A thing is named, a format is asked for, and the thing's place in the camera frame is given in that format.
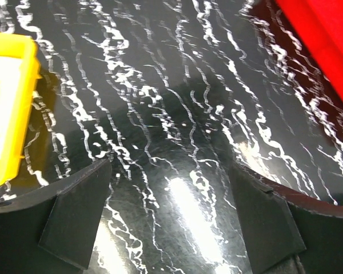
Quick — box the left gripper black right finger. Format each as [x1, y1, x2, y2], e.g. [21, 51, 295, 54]
[229, 163, 343, 273]

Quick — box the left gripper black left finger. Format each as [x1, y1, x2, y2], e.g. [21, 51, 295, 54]
[0, 159, 111, 273]

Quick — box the yellow plastic tray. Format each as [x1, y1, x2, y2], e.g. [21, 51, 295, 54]
[0, 33, 40, 186]

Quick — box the black marble pattern mat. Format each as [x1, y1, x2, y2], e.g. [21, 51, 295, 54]
[0, 1, 343, 273]

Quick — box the red plastic bin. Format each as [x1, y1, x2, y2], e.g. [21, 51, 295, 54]
[277, 1, 343, 101]

